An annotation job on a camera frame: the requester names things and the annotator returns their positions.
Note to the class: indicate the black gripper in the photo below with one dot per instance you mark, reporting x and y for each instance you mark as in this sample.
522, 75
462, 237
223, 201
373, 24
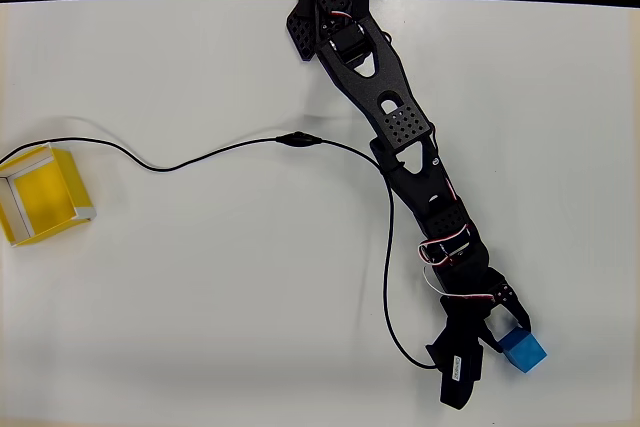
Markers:
486, 308

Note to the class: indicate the blue cube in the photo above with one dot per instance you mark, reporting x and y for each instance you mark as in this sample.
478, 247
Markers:
525, 352

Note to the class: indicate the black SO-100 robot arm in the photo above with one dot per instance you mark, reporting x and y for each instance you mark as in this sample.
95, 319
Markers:
390, 97

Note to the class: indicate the yellow open box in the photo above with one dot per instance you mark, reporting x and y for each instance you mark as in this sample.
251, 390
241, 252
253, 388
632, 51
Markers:
42, 194

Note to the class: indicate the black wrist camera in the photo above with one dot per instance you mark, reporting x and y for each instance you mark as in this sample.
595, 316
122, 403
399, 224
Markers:
460, 367

